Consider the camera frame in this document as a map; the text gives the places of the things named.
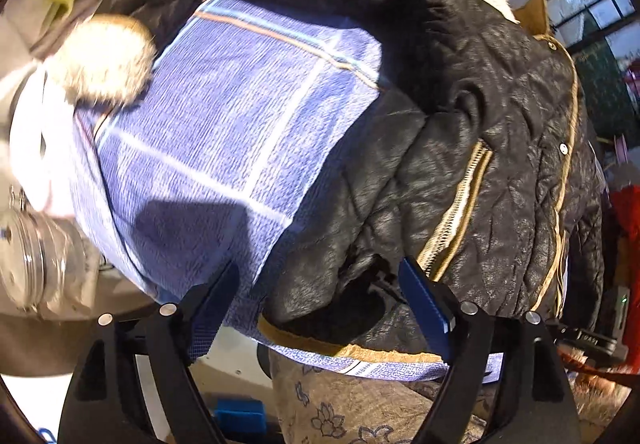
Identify black quilted fur-trimmed jacket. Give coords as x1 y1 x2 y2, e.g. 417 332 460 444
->
47 0 608 365

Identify dark green patterned cloth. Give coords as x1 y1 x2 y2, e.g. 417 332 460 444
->
572 38 640 139

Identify red cloth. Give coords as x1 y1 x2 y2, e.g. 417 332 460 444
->
607 184 640 287

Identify blue plaid blanket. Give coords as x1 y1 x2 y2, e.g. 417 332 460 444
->
10 0 501 382

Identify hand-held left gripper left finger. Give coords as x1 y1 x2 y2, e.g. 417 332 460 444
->
57 261 242 444

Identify clear glass jar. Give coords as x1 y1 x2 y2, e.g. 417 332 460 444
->
0 189 98 315

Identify small blue box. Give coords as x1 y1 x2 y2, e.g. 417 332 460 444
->
215 399 266 436

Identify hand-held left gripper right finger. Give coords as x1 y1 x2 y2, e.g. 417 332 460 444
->
397 256 583 444

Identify grey floral cloth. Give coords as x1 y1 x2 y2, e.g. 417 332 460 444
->
267 349 501 444

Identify pink chair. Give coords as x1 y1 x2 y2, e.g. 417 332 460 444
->
612 134 635 177

